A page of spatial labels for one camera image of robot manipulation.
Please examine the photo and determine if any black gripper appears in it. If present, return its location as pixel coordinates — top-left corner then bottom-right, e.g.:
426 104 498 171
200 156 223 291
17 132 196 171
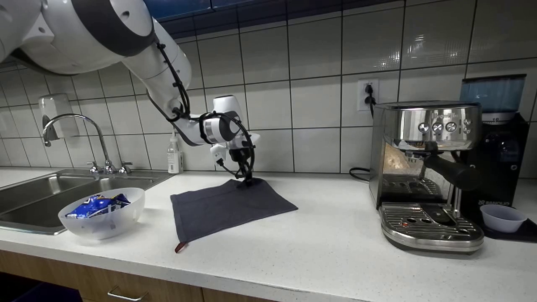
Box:
225 146 257 186

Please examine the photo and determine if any grey towel with red tag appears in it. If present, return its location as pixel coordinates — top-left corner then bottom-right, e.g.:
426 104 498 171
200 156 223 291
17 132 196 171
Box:
169 176 300 255

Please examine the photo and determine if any clear soap pump bottle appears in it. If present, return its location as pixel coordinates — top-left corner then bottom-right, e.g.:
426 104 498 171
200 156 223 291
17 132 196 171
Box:
166 130 185 176

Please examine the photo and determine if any translucent plastic bowl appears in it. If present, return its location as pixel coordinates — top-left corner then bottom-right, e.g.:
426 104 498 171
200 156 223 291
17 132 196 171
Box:
57 186 148 243

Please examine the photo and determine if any blue chips bag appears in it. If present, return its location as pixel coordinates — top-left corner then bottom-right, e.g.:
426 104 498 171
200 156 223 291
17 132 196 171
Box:
65 192 131 221

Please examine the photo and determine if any chrome sink faucet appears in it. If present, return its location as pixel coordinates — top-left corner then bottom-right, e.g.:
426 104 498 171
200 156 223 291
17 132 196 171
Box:
40 110 136 176

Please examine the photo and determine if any stainless steel espresso machine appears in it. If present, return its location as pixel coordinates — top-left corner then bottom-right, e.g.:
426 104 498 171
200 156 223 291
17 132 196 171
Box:
367 100 487 255

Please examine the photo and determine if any stainless steel sink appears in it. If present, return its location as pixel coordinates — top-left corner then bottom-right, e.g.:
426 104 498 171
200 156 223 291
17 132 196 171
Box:
0 169 173 236

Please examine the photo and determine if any wooden base cabinet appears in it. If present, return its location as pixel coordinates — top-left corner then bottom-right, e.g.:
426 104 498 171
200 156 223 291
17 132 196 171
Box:
0 248 282 302

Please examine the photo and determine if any black coffee grinder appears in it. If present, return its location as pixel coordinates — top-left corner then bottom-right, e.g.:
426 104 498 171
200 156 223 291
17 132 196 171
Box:
458 73 532 208

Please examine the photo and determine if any small translucent plastic cup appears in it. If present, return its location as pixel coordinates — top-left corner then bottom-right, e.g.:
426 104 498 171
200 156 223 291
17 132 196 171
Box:
478 203 529 234

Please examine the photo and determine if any black power cable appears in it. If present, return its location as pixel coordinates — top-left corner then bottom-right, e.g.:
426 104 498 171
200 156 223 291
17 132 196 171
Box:
347 82 379 182

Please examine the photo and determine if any white wall outlet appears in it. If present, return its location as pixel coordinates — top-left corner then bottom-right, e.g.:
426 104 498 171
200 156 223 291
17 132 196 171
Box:
356 78 381 117

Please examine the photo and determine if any silver drawer handle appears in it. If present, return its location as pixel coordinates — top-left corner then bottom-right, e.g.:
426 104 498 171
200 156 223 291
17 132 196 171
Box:
104 288 144 302

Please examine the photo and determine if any white wall dispenser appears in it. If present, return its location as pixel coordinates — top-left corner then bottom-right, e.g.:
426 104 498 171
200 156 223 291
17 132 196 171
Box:
37 92 82 142

